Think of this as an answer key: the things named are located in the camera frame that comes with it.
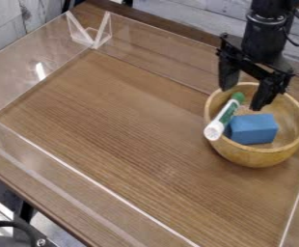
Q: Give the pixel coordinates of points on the clear acrylic corner bracket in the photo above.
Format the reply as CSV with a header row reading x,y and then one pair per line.
x,y
89,37

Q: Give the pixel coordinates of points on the green and white marker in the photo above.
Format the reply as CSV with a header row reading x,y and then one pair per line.
x,y
215,128

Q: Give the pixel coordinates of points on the brown wooden bowl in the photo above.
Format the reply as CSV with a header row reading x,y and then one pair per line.
x,y
262,155

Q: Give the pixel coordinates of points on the blue foam block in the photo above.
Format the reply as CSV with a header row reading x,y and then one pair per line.
x,y
252,129

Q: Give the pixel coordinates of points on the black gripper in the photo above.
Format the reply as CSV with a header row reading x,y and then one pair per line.
x,y
272,72

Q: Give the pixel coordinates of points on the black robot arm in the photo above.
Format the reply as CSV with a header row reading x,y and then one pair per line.
x,y
255,53

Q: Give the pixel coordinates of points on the clear acrylic tray wall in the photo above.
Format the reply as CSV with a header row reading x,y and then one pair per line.
x,y
102,143

